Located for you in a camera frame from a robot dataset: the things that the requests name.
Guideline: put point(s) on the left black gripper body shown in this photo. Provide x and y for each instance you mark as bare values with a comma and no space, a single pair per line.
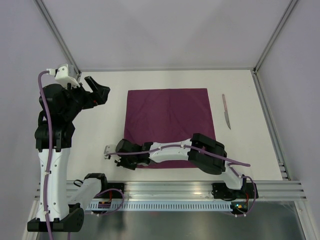
79,99

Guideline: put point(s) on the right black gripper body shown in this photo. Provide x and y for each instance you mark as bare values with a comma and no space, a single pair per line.
130,163

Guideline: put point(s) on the purple cloth napkin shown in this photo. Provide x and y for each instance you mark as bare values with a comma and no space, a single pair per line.
167,115

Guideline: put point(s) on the knife with pink handle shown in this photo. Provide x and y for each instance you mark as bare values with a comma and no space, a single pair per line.
226,114

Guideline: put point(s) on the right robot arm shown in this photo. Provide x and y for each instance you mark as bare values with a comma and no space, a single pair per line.
199,151

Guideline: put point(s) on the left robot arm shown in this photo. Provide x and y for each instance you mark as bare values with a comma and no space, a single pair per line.
53,140

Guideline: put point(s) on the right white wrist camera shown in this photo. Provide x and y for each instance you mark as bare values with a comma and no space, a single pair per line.
109,150

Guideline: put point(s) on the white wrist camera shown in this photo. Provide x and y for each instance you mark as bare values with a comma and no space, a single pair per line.
65,75
109,150

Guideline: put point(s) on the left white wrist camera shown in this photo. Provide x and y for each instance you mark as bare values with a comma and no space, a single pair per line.
65,75

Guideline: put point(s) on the aluminium front rail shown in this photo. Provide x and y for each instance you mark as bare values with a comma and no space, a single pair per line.
283,190

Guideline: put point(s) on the aluminium rail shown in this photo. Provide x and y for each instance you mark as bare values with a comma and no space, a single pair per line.
280,156
283,190

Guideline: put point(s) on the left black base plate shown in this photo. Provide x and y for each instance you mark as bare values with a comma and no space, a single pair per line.
113,194

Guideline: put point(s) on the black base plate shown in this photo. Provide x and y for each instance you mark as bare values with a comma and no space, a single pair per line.
113,194
221,192

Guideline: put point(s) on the left aluminium frame post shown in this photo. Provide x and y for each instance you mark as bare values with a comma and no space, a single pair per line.
41,6

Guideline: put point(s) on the aluminium frame post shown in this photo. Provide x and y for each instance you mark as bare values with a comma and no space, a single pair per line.
41,6
275,34

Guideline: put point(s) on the white slotted cable duct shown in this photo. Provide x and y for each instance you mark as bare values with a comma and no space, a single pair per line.
162,206

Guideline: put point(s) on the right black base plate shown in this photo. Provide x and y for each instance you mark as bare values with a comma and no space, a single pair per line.
221,192

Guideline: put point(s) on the right side aluminium rail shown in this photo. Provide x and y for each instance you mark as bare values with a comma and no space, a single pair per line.
280,156

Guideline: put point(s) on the right aluminium frame post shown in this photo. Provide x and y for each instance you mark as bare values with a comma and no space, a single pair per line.
275,34

